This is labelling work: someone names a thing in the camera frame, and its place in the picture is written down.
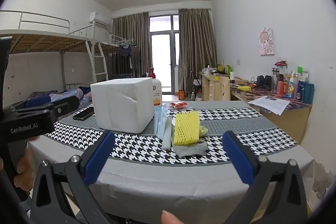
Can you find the blue face mask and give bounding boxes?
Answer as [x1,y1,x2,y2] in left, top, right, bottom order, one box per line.
[160,106,169,135]
[154,106,162,137]

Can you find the person's right hand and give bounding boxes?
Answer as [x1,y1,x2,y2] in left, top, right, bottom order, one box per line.
[161,210,183,224]

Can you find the red snack packet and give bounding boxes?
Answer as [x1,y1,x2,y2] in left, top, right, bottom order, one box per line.
[169,101,188,109]

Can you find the white foam tube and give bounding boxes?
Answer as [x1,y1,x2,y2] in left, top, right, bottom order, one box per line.
[161,120,174,150]

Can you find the person's left hand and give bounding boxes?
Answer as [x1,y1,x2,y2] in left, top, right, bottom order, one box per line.
[16,135,40,189]

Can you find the brown curtain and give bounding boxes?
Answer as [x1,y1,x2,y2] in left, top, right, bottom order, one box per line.
[112,12,150,80]
[178,8,218,102]

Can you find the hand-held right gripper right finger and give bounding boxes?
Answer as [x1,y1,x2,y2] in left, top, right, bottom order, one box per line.
[223,131,311,224]

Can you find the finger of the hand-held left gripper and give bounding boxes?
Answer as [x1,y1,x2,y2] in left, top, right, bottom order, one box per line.
[11,95,52,112]
[49,95,81,120]

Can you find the white printed papers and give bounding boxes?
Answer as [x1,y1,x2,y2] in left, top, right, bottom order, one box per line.
[248,95,291,116]

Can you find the blue tissue packs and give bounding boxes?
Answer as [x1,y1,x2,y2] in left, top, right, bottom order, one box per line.
[297,81,315,105]

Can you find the black headphones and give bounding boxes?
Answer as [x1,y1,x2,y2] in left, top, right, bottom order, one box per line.
[257,75,272,88]

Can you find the black smartphone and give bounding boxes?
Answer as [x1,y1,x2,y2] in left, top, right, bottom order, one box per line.
[73,107,95,121]

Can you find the white air conditioner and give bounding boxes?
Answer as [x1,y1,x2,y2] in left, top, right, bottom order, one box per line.
[89,11,110,28]

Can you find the white lotion pump bottle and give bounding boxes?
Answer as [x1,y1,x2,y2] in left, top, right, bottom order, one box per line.
[148,67,163,109]

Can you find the wooden chair with smiley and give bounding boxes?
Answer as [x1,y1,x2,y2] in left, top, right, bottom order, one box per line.
[219,76,232,101]

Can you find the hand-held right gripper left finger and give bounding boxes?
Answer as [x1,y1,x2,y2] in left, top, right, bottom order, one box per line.
[28,131,124,224]

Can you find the pink cartoon wall poster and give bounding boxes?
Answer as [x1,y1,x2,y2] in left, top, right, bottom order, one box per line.
[259,28,276,57]

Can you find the blue floral quilt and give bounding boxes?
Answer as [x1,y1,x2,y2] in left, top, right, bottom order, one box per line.
[29,86,92,107]

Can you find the houndstooth tablecloth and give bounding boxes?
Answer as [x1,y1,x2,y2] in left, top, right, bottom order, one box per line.
[26,101,315,224]

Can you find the white metal bunk bed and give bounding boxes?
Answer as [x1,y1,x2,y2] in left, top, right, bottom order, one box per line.
[0,10,111,109]
[100,34,137,81]

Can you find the yellow foam fruit net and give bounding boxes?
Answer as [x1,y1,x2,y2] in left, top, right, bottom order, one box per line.
[172,110,201,146]

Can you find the glass balcony door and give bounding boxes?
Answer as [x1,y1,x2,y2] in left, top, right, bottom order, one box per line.
[148,13,180,95]

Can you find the green plastic bag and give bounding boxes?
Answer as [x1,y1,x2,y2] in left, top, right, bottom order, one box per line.
[199,124,210,138]

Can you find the hanging dark clothes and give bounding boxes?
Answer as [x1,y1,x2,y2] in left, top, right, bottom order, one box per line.
[118,44,141,73]

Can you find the white foam box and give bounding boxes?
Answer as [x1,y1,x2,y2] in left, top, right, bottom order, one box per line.
[90,77,154,134]

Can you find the grey sock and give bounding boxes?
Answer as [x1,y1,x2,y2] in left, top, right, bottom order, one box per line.
[173,140,207,160]

